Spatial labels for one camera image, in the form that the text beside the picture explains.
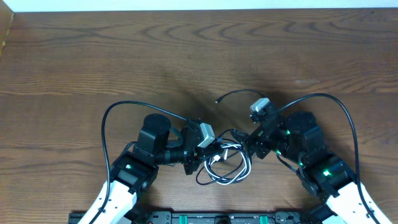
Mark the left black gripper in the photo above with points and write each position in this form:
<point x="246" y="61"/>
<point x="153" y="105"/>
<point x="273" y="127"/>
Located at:
<point x="198" y="158"/>

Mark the cardboard box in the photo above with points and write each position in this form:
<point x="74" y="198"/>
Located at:
<point x="6" y="18"/>

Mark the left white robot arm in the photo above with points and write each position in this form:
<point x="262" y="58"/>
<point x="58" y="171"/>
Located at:
<point x="133" y="172"/>

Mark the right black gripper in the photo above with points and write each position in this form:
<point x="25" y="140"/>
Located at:
<point x="256" y="139"/>

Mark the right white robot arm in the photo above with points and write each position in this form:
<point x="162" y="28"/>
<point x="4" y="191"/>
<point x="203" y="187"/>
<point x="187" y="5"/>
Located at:
<point x="298" y="138"/>

